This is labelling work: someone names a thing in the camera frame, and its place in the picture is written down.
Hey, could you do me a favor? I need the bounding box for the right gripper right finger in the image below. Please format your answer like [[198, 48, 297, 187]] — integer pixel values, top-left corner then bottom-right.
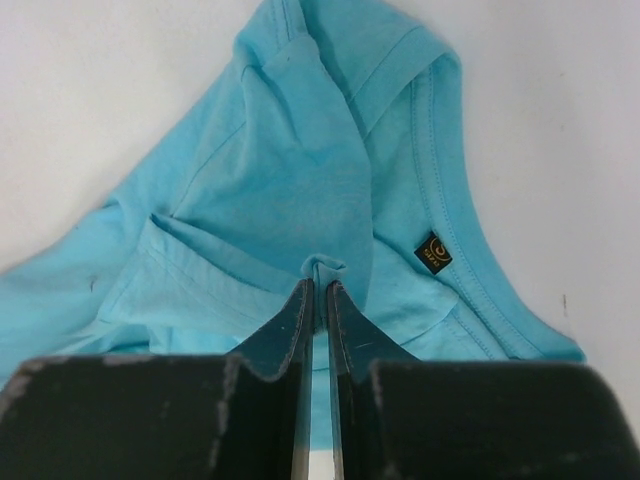
[[326, 283, 633, 479]]

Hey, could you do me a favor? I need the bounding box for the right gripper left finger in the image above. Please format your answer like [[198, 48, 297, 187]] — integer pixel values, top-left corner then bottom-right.
[[1, 280, 314, 479]]

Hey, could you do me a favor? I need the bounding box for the turquoise t-shirt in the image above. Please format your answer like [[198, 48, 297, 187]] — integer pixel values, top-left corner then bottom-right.
[[0, 0, 587, 454]]

